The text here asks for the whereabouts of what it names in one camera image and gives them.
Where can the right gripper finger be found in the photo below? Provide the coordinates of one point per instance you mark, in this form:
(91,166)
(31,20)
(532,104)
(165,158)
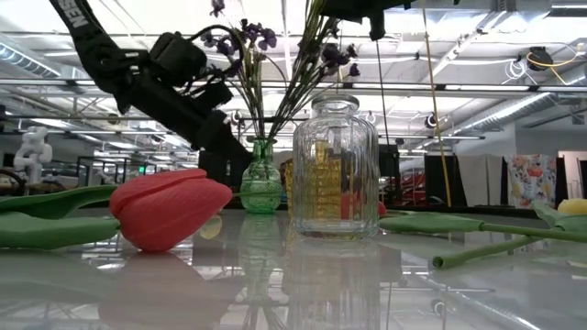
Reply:
(377,25)

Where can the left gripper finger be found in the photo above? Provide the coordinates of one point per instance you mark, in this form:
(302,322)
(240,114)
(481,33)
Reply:
(222,137)

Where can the green glass vase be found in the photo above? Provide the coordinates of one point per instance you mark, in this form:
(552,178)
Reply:
(261,183)

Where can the red tulip green stem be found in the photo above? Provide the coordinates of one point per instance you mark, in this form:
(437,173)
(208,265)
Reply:
(169,211)
(431,223)

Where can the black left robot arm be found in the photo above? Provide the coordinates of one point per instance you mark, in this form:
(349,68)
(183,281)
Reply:
(91,46)

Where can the black curtain panel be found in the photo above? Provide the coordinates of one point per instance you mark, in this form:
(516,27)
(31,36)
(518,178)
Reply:
(433,179)
(215,179)

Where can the grey horizontal pole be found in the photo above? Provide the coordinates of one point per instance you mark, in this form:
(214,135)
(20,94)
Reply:
(69,118)

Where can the clear ribbed glass jar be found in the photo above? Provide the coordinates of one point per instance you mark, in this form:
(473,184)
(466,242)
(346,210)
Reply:
(335,137)

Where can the red storage bin shelving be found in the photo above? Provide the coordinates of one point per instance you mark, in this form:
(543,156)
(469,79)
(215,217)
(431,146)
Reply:
(413,183)

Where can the white hanging cloth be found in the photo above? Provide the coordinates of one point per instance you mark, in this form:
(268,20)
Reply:
(479,179)

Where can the floral patterned cloth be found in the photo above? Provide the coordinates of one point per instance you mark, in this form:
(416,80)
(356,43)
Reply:
(532,181)

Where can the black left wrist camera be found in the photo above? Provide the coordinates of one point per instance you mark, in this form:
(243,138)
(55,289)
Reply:
(179,57)

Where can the silver air duct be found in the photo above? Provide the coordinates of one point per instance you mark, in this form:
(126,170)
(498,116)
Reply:
(27,59)
(504,114)

